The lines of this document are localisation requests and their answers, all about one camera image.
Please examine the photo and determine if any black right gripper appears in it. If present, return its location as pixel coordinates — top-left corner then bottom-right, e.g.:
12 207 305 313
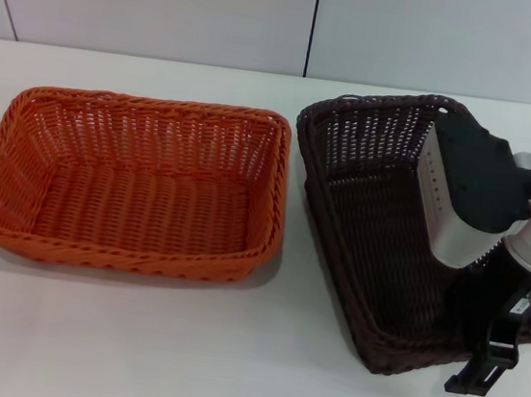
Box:
435 238 531 397

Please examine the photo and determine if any dark brown woven basket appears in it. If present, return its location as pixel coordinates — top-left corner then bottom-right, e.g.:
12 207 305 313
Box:
266 77 531 395

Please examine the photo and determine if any orange woven plastic basket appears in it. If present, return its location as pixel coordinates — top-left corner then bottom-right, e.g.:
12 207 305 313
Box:
0 76 301 293

